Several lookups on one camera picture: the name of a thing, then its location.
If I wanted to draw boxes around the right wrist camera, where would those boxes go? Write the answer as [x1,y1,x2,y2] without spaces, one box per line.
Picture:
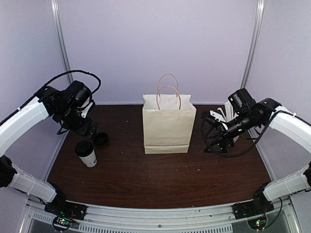
[201,110,227,123]

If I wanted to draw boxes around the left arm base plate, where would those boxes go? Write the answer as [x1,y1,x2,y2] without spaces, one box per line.
[42,201,87,232]

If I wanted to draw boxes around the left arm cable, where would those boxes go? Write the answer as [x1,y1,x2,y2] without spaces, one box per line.
[18,70,102,110]

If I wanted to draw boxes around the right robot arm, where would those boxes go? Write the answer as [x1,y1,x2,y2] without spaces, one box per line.
[202,88,311,215]

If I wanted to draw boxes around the black cup lid stack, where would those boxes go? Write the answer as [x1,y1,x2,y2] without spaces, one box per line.
[93,132,109,146]

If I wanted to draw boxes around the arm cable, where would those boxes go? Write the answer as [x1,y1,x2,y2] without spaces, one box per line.
[18,70,102,110]
[201,110,285,158]

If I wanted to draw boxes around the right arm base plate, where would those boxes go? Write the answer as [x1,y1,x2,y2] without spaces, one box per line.
[232,200,274,231]

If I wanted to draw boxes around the front aluminium rail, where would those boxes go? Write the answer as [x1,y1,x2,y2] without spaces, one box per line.
[20,191,299,233]

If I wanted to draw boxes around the white paper bag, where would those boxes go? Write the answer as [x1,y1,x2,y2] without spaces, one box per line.
[142,73,196,154]

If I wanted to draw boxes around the right aluminium frame post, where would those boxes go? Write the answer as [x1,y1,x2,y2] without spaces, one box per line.
[240,0,265,89]

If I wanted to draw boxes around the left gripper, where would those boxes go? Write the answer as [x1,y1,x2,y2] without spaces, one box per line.
[55,104,98,139]

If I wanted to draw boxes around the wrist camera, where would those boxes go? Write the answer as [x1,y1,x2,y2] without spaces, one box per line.
[201,110,227,123]
[80,98,95,118]

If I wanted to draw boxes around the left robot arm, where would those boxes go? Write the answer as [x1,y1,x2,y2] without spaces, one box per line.
[0,81,99,216]

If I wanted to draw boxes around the white wrapped stirrers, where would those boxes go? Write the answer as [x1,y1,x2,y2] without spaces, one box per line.
[217,101,238,122]

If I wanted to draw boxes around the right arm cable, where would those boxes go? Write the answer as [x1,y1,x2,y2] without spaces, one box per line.
[201,110,285,158]

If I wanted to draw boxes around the left aluminium frame post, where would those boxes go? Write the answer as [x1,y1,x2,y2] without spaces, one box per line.
[50,0,71,71]

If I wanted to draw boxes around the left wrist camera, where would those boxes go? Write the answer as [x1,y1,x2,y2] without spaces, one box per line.
[80,98,95,118]

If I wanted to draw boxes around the white paper cup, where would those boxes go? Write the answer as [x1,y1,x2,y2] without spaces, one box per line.
[79,151,97,167]

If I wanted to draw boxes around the aluminium frame post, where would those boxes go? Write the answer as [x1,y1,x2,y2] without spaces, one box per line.
[50,0,71,71]
[240,0,265,89]

